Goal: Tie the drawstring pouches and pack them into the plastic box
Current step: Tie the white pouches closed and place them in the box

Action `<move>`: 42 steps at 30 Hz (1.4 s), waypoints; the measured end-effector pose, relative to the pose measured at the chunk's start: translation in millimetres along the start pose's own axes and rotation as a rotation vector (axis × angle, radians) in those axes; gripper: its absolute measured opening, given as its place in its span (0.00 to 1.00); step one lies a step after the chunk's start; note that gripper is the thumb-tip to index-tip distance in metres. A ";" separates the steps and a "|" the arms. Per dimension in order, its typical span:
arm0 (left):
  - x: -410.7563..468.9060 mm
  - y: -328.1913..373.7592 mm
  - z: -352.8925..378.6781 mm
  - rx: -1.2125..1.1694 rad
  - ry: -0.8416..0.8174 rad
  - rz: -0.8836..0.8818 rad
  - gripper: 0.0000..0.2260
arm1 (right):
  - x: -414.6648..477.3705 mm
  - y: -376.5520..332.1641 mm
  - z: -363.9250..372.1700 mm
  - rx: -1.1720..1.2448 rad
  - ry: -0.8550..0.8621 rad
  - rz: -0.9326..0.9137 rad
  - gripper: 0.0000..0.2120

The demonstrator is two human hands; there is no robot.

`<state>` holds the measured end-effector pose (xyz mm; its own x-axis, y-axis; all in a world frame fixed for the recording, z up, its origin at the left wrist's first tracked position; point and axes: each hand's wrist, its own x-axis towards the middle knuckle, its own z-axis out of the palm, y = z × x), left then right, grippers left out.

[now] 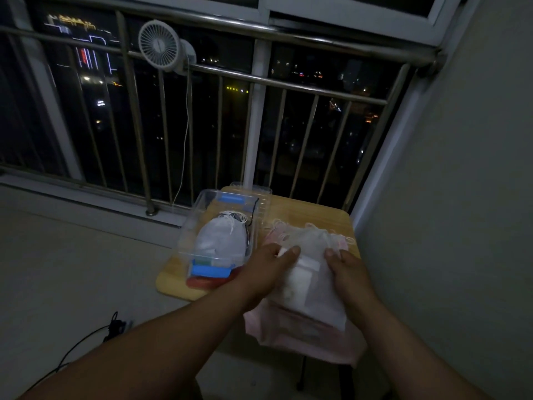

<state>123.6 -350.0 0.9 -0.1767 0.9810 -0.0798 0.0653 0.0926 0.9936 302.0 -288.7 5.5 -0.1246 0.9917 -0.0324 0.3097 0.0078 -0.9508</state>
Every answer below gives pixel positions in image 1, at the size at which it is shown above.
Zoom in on person's right hand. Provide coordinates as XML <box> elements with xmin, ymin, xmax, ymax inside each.
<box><xmin>324</xmin><ymin>247</ymin><xmax>379</xmax><ymax>322</ymax></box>

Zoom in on person's left hand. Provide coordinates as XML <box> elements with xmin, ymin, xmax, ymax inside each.
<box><xmin>233</xmin><ymin>242</ymin><xmax>301</xmax><ymax>308</ymax></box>

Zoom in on white face mask bundle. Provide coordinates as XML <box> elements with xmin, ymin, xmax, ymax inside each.
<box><xmin>266</xmin><ymin>222</ymin><xmax>355</xmax><ymax>332</ymax></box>

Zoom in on person's right forearm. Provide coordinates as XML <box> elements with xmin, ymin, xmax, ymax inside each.
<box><xmin>354</xmin><ymin>299</ymin><xmax>494</xmax><ymax>400</ymax></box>

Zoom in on person's left forearm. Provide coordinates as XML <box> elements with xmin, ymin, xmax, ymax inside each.
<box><xmin>19</xmin><ymin>281</ymin><xmax>267</xmax><ymax>400</ymax></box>

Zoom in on white face mask with loops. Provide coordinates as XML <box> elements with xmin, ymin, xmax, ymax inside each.
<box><xmin>194</xmin><ymin>210</ymin><xmax>249</xmax><ymax>259</ymax></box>

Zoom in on pink face mask stack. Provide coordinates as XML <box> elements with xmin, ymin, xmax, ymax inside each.
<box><xmin>243</xmin><ymin>220</ymin><xmax>368</xmax><ymax>367</ymax></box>

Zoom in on red flat object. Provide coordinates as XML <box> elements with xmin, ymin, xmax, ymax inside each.
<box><xmin>186</xmin><ymin>268</ymin><xmax>245</xmax><ymax>290</ymax></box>

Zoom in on clear storage box blue latches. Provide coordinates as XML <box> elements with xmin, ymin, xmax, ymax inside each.
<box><xmin>175</xmin><ymin>188</ymin><xmax>262</xmax><ymax>284</ymax></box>

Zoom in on black table leg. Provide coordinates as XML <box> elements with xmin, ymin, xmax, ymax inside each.
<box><xmin>296</xmin><ymin>356</ymin><xmax>355</xmax><ymax>400</ymax></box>

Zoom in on stainless steel railing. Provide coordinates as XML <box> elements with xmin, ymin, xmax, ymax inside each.
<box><xmin>0</xmin><ymin>0</ymin><xmax>443</xmax><ymax>217</ymax></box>

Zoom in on white clip fan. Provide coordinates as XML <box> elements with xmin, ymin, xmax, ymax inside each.
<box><xmin>138</xmin><ymin>19</ymin><xmax>197</xmax><ymax>76</ymax></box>

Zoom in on white window frame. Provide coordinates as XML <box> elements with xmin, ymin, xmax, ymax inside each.
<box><xmin>8</xmin><ymin>0</ymin><xmax>469</xmax><ymax>229</ymax></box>

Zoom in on white fan cable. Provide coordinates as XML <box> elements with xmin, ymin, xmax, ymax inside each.
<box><xmin>172</xmin><ymin>72</ymin><xmax>193</xmax><ymax>207</ymax></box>

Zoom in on black floor cable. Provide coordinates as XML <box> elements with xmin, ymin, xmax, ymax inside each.
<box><xmin>25</xmin><ymin>311</ymin><xmax>119</xmax><ymax>393</ymax></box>

